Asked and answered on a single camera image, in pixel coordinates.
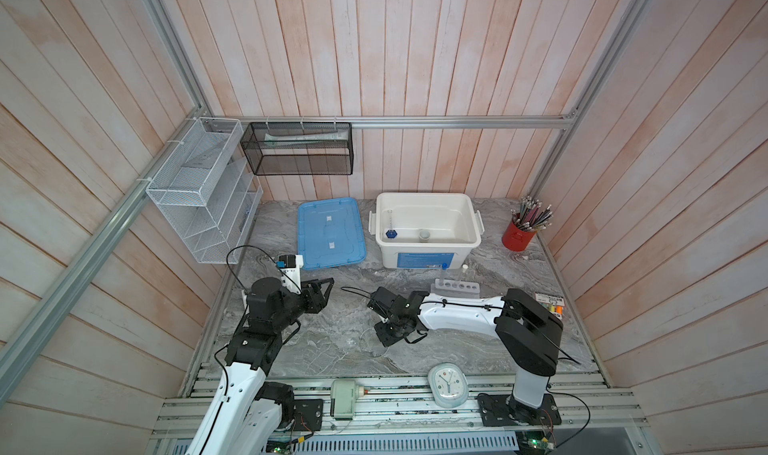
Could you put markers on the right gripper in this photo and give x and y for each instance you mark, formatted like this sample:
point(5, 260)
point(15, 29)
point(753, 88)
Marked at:
point(378, 326)

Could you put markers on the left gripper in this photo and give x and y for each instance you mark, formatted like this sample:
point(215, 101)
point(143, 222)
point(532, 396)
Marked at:
point(313, 296)

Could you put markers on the blue plastic bin lid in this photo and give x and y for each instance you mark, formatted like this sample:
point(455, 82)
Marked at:
point(330, 233)

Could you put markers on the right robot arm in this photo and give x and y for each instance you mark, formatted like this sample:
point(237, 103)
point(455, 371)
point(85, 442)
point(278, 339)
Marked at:
point(530, 333)

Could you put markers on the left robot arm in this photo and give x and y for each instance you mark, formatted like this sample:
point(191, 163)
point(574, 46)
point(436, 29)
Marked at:
point(246, 408)

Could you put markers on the white test tube rack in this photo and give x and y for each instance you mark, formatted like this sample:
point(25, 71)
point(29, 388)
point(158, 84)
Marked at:
point(456, 288)

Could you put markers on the white plastic storage bin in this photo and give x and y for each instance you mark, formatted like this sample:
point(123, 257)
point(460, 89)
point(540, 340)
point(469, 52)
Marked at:
point(456, 229)

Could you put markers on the white analog clock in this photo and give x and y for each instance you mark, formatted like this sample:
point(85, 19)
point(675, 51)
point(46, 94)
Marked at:
point(448, 385)

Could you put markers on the pale green timer device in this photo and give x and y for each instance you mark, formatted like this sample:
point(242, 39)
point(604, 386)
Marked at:
point(344, 395)

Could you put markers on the red pencil cup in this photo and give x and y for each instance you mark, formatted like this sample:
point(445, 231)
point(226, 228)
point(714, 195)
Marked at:
point(516, 238)

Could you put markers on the pack of colored markers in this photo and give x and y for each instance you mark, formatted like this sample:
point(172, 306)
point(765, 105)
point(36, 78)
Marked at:
point(553, 303)

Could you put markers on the bundle of pencils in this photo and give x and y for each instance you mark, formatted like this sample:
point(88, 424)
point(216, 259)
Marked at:
point(531, 215)

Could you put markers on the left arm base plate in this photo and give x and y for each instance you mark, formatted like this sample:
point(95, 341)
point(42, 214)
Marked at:
point(307, 415)

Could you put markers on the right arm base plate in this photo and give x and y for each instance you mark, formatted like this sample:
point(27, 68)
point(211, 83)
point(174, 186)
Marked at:
point(504, 410)

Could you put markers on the black mesh wall basket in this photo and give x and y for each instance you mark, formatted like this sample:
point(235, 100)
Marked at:
point(299, 148)

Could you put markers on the white wire mesh shelf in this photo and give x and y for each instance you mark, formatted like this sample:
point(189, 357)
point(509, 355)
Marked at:
point(204, 190)

